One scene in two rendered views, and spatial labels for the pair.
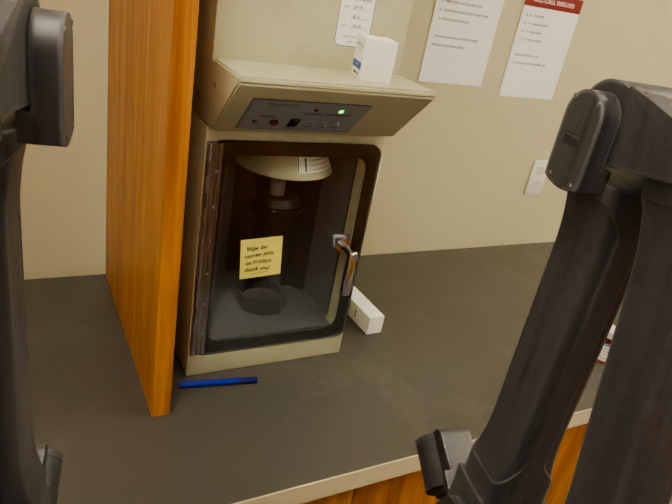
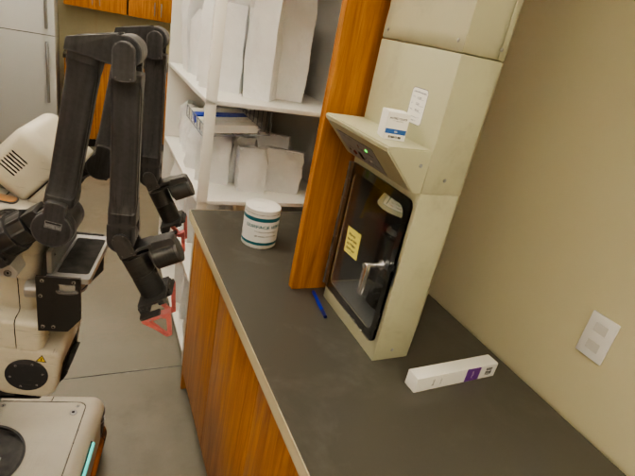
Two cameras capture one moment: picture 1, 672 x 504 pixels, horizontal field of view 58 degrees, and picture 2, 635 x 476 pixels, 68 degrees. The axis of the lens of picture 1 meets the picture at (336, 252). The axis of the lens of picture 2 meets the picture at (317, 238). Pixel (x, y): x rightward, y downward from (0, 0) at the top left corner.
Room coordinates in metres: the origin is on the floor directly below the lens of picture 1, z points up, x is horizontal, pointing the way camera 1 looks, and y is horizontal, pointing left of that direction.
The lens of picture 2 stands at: (0.91, -1.09, 1.70)
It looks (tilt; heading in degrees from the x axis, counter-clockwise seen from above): 23 degrees down; 93
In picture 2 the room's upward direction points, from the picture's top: 12 degrees clockwise
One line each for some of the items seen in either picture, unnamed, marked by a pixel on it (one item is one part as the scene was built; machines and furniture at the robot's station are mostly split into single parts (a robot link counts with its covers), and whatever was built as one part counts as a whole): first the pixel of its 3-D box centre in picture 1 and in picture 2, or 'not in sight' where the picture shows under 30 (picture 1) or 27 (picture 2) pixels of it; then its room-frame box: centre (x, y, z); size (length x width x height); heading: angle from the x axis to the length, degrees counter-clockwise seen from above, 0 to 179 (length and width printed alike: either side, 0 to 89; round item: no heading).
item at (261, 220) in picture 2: not in sight; (261, 223); (0.60, 0.50, 1.02); 0.13 x 0.13 x 0.15
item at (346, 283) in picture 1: (344, 267); (369, 277); (1.00, -0.02, 1.17); 0.05 x 0.03 x 0.10; 31
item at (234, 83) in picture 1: (323, 108); (369, 150); (0.93, 0.06, 1.46); 0.32 x 0.11 x 0.10; 122
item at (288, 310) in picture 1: (286, 251); (362, 248); (0.97, 0.09, 1.19); 0.30 x 0.01 x 0.40; 121
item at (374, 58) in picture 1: (374, 58); (393, 124); (0.96, 0.00, 1.54); 0.05 x 0.05 x 0.06; 17
